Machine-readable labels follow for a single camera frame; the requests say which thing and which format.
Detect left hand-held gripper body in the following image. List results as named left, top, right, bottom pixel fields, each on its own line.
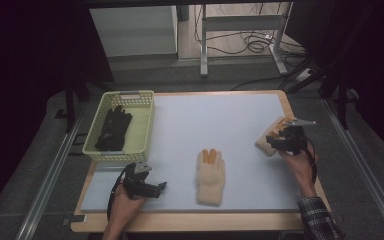
left=122, top=161, right=154, bottom=200

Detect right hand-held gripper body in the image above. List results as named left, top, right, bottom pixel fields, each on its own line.
left=274, top=118, right=318, bottom=156

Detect beige glove with orange fingers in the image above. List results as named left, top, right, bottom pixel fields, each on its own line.
left=254, top=115, right=296, bottom=158
left=195, top=147, right=227, bottom=207

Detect yellow-green plastic basket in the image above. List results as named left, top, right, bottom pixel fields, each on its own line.
left=81, top=89, right=156, bottom=164

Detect black glove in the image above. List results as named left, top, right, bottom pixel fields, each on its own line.
left=103, top=104, right=134, bottom=151
left=94, top=111, right=124, bottom=152

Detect person's left hand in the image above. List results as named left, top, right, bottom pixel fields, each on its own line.
left=110, top=184, right=148, bottom=225

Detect person's right hand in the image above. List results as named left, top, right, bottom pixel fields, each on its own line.
left=277, top=146, right=318, bottom=199

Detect black tripod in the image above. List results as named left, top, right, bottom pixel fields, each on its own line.
left=285, top=54, right=353, bottom=131

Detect white foam mat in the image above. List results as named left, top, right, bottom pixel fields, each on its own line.
left=80, top=93, right=302, bottom=214

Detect white power strip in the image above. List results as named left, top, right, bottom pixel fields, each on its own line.
left=295, top=67, right=314, bottom=83

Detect black stand legs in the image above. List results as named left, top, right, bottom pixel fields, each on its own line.
left=63, top=78, right=114, bottom=134

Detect dark curtain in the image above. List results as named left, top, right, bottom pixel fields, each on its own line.
left=0, top=0, right=115, bottom=221
left=284, top=0, right=384, bottom=164

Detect white cabinet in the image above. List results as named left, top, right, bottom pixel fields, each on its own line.
left=89, top=5, right=179, bottom=58

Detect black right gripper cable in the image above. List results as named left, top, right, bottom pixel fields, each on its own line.
left=302, top=135, right=319, bottom=185

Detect black floor cable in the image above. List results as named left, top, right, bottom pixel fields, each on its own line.
left=230, top=75, right=289, bottom=92

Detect aluminium rail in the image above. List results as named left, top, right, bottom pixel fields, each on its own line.
left=322, top=98, right=384, bottom=240
left=15, top=109, right=85, bottom=240

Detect tangle of black floor cables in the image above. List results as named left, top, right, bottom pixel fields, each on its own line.
left=193, top=3, right=307, bottom=57

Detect white metal desk frame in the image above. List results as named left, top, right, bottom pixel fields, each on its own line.
left=199, top=2, right=294, bottom=78

